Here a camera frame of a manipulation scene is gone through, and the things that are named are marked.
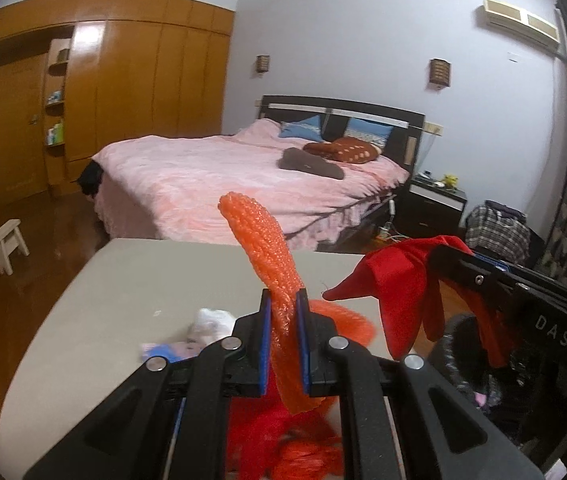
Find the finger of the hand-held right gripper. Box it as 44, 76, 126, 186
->
426, 245, 509, 291

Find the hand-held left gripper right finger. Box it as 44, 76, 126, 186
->
295, 289, 545, 480

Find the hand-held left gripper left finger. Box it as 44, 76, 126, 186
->
23, 289, 272, 480

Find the white tissue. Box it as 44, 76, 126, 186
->
188, 308, 236, 343

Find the red cloth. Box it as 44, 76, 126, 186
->
323, 236, 519, 368

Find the black bagged waste bin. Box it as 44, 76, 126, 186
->
426, 310, 534, 461

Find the orange knitted sock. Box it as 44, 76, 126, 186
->
218, 191, 378, 416

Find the plaid bag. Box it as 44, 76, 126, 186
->
465, 200, 544, 266

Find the black and white nightstand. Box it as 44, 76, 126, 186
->
396, 172, 468, 241

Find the red mesh net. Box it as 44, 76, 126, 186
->
226, 395, 347, 480

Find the dark wooden bed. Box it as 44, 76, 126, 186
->
94, 95, 427, 256

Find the blue pillow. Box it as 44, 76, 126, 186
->
279, 115, 324, 140
346, 119, 394, 150

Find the red-brown dotted pillow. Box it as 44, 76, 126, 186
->
303, 136, 383, 165

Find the pink blanket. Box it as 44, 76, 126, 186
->
94, 119, 411, 253

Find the brown cushion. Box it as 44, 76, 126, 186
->
278, 148, 345, 181

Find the black cloth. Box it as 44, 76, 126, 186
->
77, 160, 104, 198

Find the small white stool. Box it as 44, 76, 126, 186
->
0, 219, 30, 276

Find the wooden wardrobe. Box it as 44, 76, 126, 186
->
0, 0, 236, 206

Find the white charging cable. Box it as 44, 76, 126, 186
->
387, 199, 407, 236

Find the wall air conditioner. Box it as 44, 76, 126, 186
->
481, 0, 561, 51

